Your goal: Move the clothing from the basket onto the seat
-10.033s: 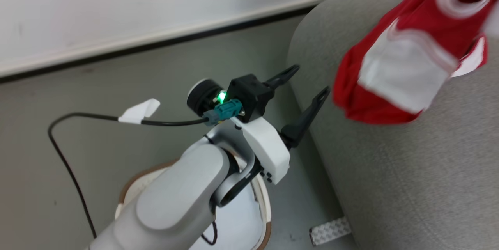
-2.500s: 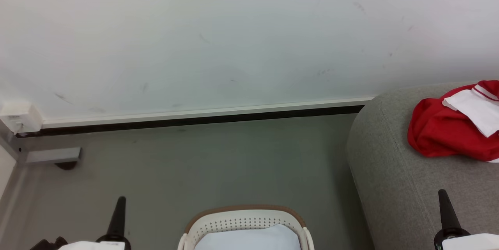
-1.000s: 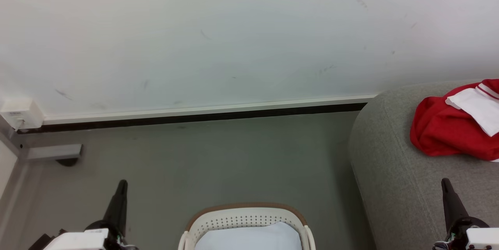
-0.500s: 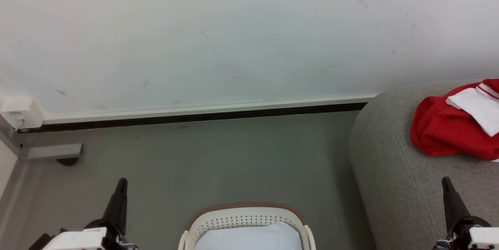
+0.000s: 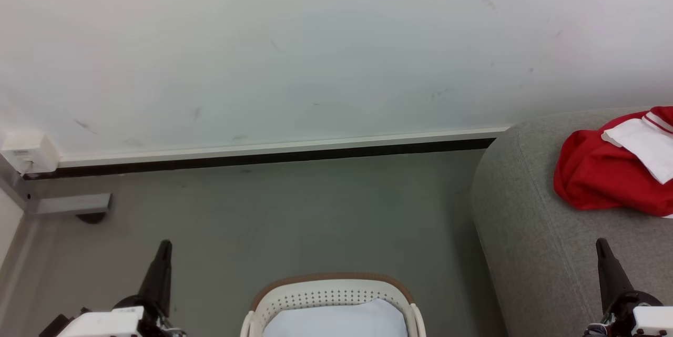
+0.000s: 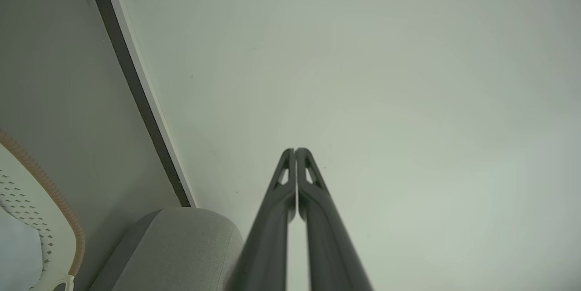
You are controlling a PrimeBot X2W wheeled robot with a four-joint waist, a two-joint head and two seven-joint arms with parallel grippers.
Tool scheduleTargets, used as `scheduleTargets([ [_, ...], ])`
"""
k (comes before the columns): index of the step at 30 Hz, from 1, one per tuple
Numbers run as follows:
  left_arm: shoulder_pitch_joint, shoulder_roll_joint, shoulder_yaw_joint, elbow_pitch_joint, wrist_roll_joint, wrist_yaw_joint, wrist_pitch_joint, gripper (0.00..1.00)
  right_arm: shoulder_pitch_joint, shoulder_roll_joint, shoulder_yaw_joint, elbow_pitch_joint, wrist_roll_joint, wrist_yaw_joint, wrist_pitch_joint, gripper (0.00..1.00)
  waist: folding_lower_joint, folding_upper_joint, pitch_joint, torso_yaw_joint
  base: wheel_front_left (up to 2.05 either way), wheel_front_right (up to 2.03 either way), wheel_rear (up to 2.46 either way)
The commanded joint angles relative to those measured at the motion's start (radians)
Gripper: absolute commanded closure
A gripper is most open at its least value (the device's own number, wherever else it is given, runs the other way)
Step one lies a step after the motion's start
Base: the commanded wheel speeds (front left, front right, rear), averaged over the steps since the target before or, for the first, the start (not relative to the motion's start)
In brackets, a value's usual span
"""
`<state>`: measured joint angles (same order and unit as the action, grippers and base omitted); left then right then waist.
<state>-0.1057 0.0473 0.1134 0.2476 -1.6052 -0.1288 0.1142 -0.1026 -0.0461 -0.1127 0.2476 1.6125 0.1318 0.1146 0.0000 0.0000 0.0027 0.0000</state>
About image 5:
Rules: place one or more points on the pale blue white clothing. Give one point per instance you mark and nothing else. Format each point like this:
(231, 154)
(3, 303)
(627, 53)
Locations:
(336, 321)

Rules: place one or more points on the grey metal frame post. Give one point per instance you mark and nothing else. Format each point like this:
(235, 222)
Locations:
(63, 203)

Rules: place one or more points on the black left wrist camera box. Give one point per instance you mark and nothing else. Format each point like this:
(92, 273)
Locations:
(55, 326)

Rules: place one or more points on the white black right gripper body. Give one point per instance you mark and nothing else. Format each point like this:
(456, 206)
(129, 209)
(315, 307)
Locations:
(646, 321)

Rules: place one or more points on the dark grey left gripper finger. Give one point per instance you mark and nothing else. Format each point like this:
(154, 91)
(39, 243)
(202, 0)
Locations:
(157, 279)

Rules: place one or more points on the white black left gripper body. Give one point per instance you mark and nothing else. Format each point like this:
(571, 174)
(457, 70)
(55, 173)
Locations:
(121, 324)

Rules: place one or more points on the red garment with white trim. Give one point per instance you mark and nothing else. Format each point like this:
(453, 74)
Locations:
(599, 179)

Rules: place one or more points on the white wall socket box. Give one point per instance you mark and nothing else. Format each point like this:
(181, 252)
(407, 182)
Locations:
(29, 152)

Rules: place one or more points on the white laundry basket brown rim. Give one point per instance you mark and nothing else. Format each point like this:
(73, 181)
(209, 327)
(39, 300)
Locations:
(331, 288)

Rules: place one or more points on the black frame foot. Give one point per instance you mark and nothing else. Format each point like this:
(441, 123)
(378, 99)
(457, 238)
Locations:
(91, 217)

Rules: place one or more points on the grey fabric sofa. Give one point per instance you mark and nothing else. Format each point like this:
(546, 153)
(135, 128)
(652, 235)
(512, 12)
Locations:
(541, 263)

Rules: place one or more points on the white black baseboard strip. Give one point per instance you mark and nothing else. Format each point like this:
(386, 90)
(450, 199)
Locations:
(263, 152)

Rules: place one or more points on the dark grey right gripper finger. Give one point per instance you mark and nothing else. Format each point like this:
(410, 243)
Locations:
(612, 279)

